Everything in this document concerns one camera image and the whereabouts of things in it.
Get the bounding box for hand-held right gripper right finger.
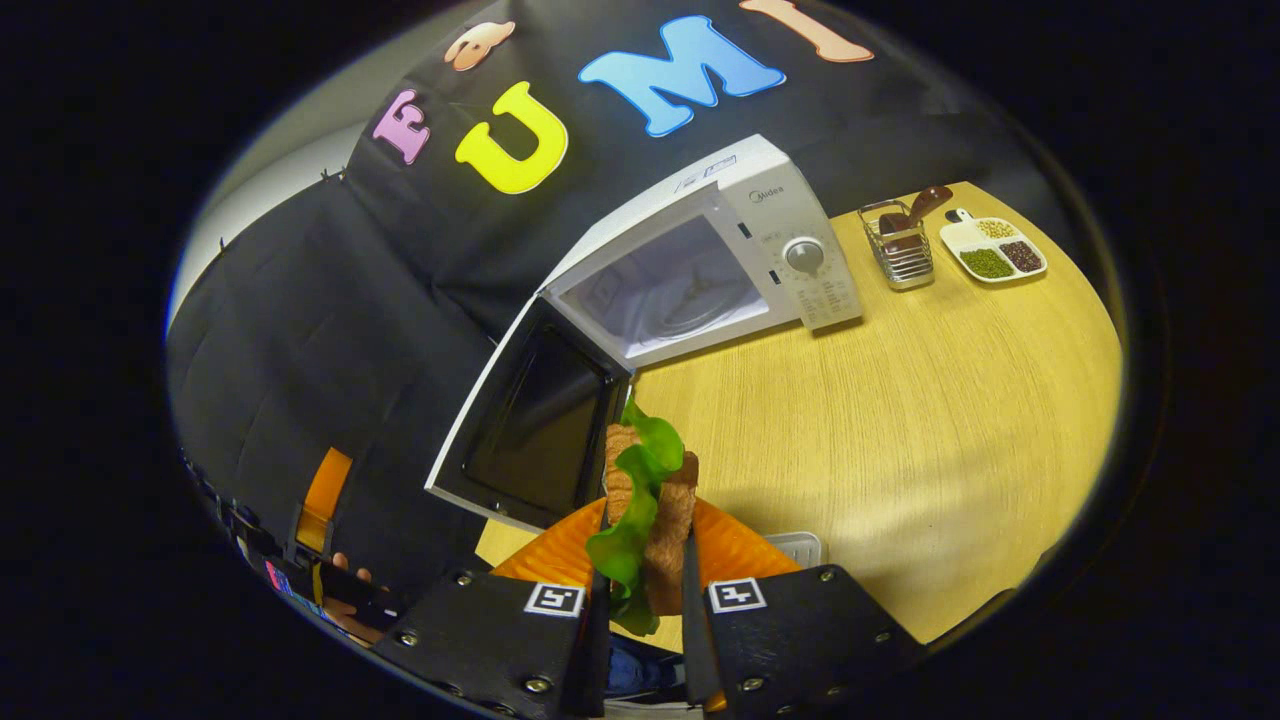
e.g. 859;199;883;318
683;497;926;716

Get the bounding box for lettuce sandwich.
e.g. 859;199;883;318
585;398;701;638

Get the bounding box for person's blue trousers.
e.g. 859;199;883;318
603;632;689;698

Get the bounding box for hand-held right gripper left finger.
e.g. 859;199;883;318
375;497;611;719

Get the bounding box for white microwave oven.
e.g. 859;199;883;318
425;133;864;533

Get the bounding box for divided white bean plate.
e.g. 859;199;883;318
938;207;1049;285

